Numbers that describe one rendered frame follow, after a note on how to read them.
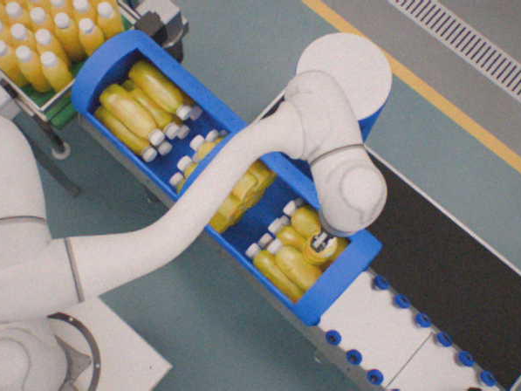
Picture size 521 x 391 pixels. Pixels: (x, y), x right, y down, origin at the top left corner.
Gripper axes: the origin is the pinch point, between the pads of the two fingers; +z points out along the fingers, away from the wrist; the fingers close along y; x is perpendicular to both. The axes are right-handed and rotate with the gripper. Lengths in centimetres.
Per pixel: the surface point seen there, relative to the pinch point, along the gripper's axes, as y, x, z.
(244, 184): -0.4, 24.4, 16.6
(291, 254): -4.7, 4.1, 21.0
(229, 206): -6.5, 24.1, 21.0
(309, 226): 3.8, 5.7, 21.5
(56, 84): -12, 89, 36
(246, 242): -7.8, 16.5, 37.2
